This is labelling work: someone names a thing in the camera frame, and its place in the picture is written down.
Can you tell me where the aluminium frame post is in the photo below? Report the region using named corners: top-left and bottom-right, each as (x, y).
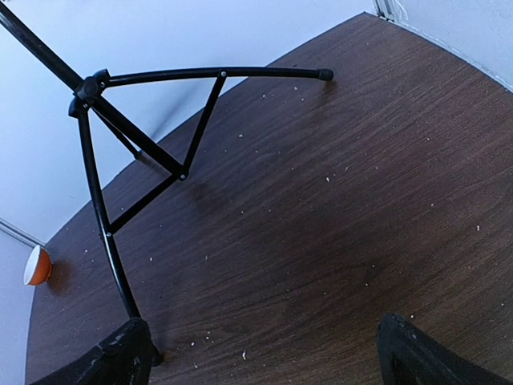
top-left (0, 218), bottom-right (46, 247)
top-left (373, 0), bottom-right (409, 22)

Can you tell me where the left aluminium frame post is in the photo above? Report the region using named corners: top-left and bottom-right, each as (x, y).
top-left (0, 218), bottom-right (46, 247)

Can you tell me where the black music stand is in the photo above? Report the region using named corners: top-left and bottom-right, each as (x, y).
top-left (1, 1), bottom-right (345, 383)

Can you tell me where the orange white bowl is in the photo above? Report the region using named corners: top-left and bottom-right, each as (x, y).
top-left (23, 245), bottom-right (53, 286)

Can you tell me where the right aluminium frame post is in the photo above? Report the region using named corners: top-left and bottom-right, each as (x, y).
top-left (373, 0), bottom-right (409, 22)

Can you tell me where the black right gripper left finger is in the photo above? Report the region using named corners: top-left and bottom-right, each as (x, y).
top-left (36, 318), bottom-right (153, 384)

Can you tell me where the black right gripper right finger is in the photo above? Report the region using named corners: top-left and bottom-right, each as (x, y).
top-left (377, 314), bottom-right (509, 384)

